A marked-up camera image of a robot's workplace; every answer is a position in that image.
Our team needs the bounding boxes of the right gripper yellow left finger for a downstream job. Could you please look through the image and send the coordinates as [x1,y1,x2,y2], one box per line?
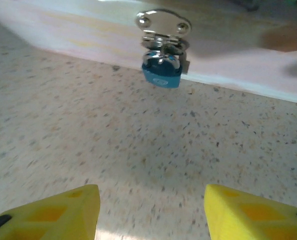
[0,184,100,240]

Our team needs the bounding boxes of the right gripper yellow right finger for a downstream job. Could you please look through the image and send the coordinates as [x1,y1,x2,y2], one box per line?
[204,183,297,240]

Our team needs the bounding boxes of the small blue padlock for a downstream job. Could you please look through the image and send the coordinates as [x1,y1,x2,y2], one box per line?
[140,48,184,90]

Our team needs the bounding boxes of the silver box hasp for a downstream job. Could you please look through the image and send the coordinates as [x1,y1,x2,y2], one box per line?
[135,8,193,55]

